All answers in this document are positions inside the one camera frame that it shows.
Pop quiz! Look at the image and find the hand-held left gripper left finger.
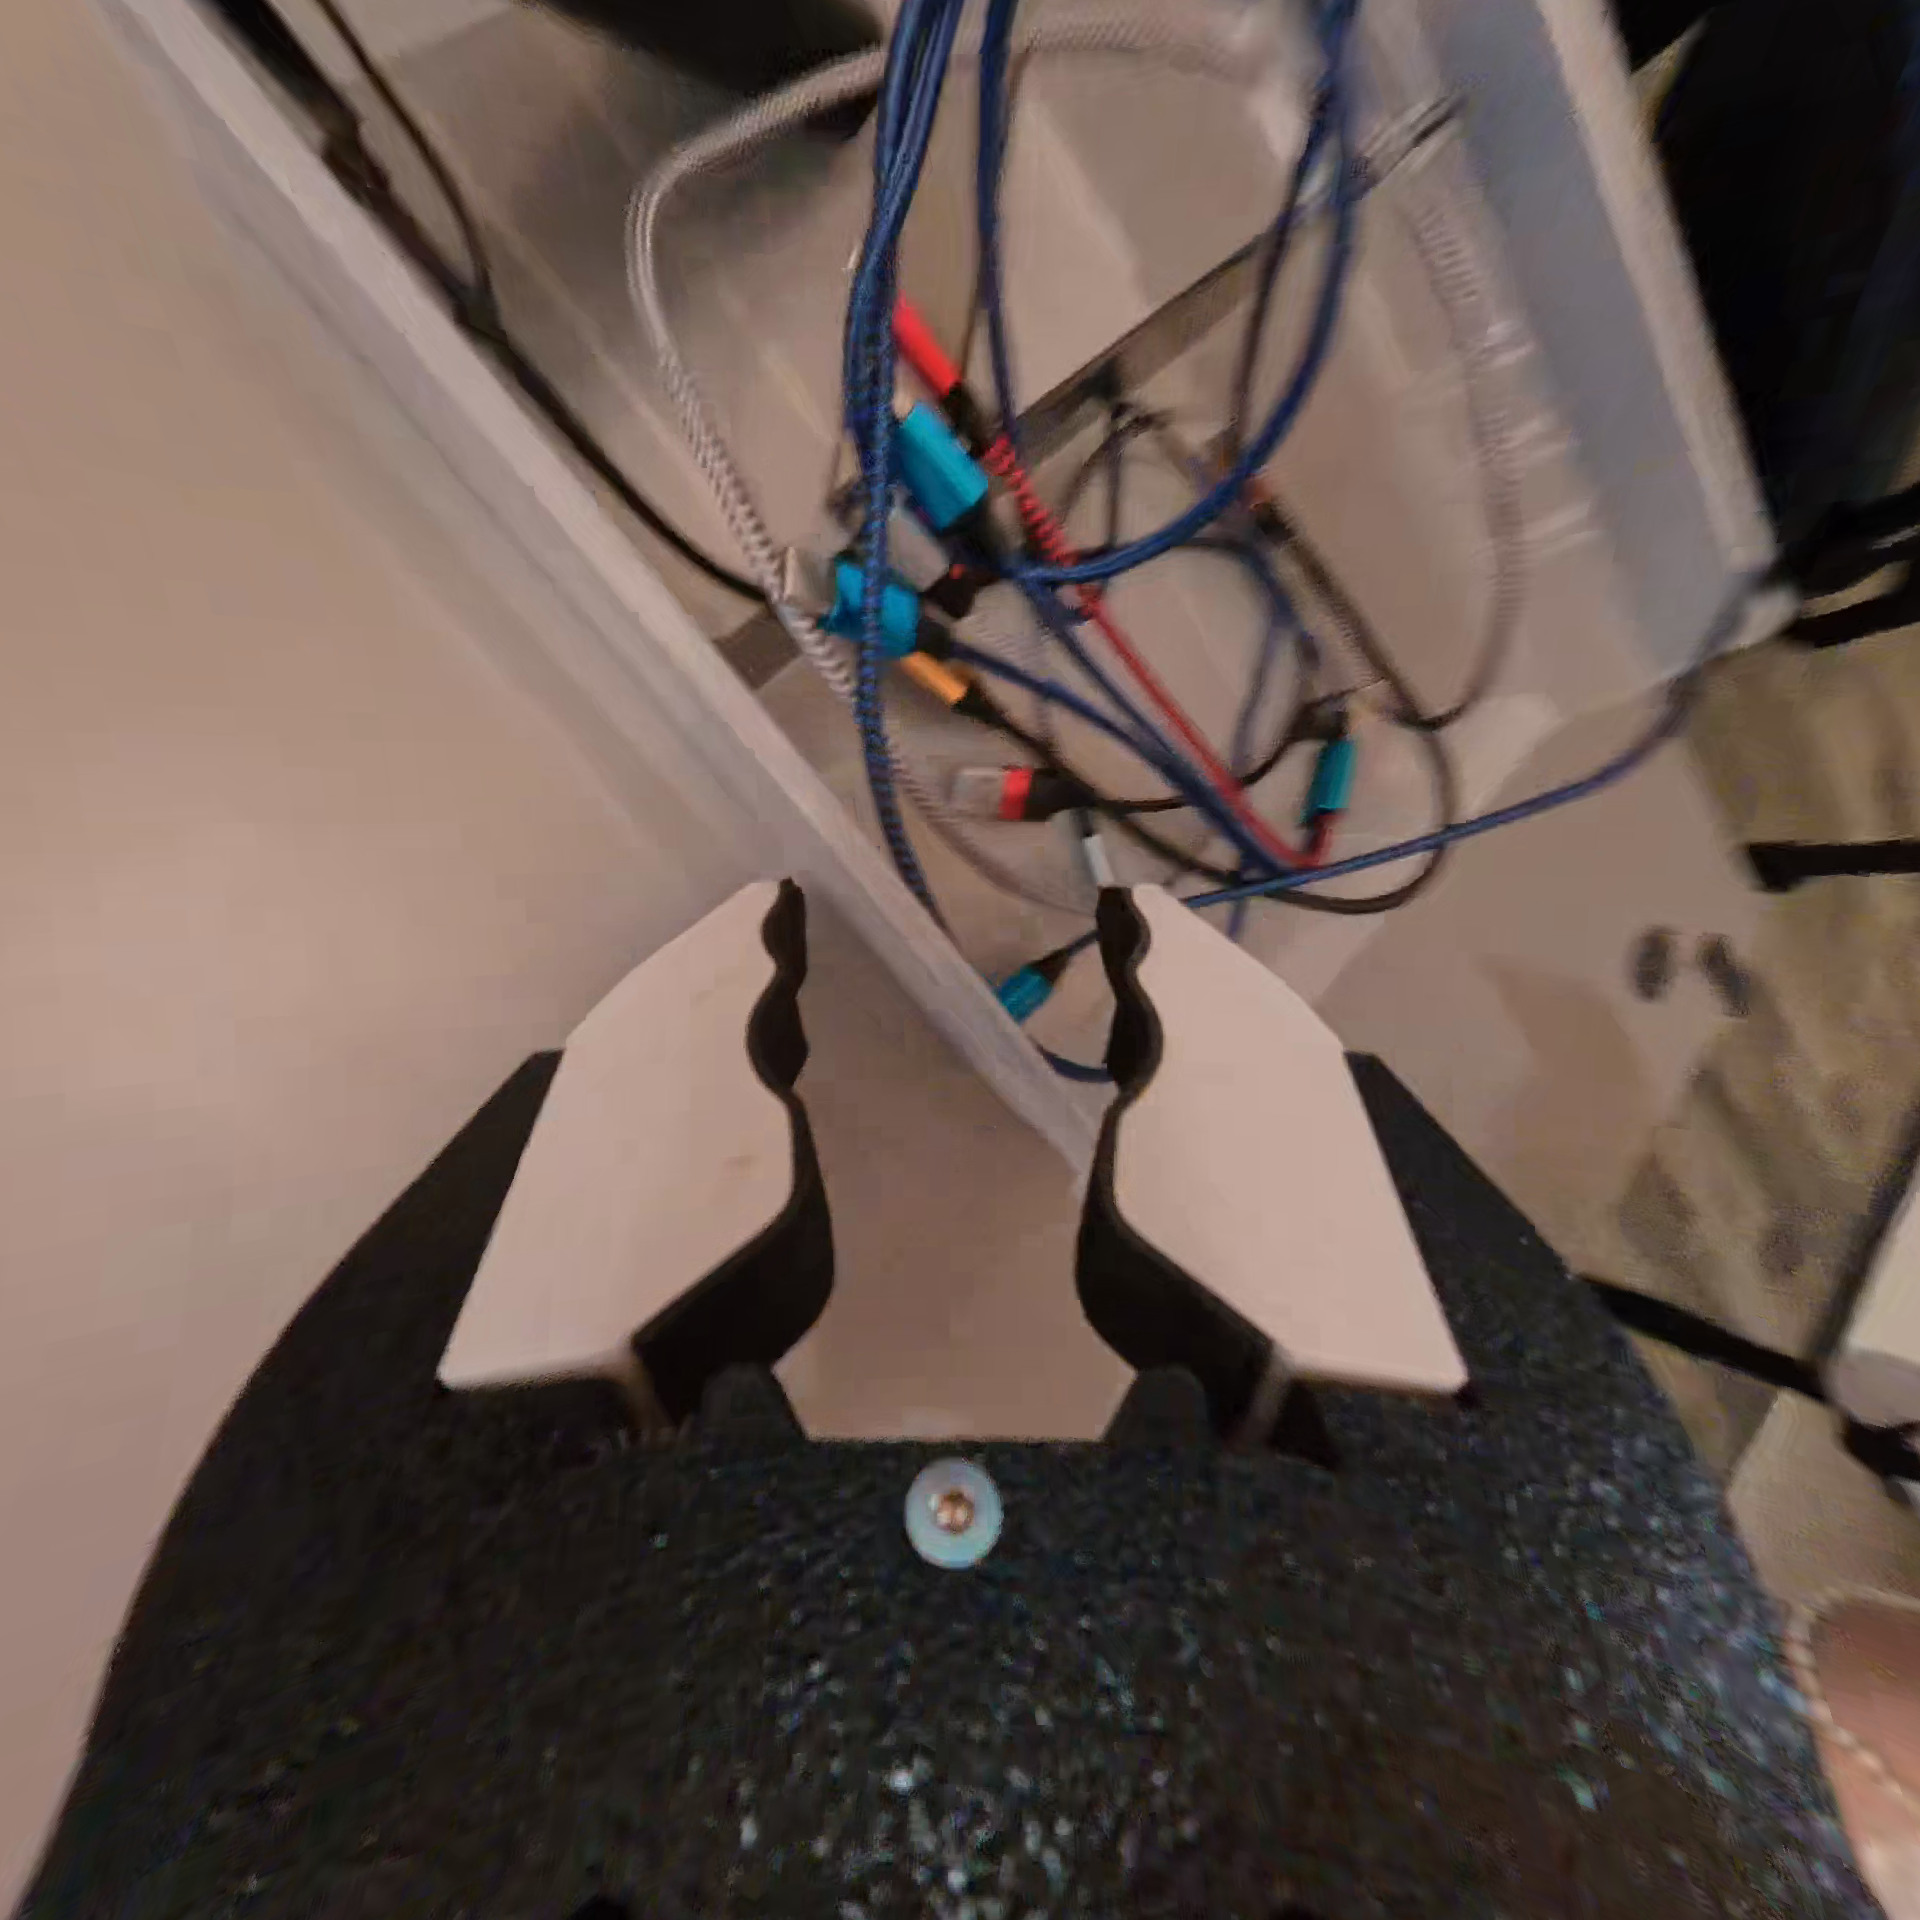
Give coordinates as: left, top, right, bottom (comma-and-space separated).
435, 878, 837, 1430

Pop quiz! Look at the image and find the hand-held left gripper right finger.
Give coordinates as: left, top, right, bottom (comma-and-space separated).
1077, 883, 1470, 1449

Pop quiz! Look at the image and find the grey braided usb cable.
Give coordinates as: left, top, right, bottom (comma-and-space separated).
625, 37, 1536, 706

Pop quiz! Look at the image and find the cable with teal plug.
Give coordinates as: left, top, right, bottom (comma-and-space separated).
832, 0, 1705, 1082
824, 0, 1359, 940

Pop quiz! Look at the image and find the clear plastic tray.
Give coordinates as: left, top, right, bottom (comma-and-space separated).
111, 0, 1800, 1176

